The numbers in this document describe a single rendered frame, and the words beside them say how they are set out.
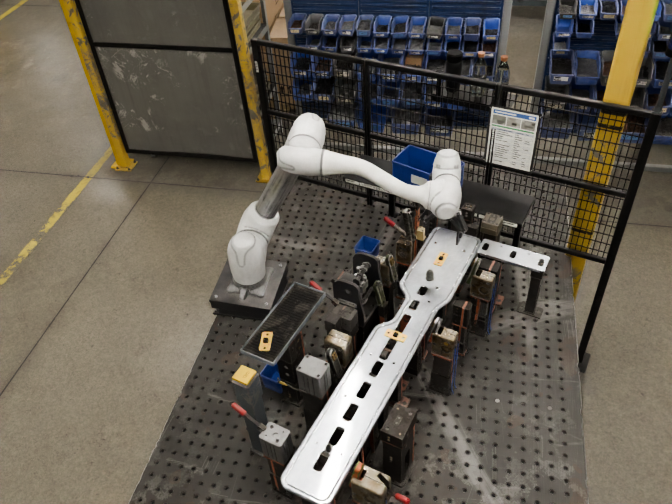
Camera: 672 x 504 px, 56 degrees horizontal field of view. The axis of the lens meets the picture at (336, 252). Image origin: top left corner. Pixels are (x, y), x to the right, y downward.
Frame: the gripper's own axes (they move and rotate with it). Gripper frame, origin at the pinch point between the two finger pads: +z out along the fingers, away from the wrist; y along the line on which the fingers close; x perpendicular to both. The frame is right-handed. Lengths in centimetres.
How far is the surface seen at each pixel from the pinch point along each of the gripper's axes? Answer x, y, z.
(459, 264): 0.6, 8.2, 13.2
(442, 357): -43, 18, 20
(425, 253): 0.9, -7.4, 13.2
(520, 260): 13.5, 30.3, 13.3
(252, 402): -98, -30, 7
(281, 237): 11, -92, 43
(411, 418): -79, 21, 10
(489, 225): 23.9, 12.8, 8.2
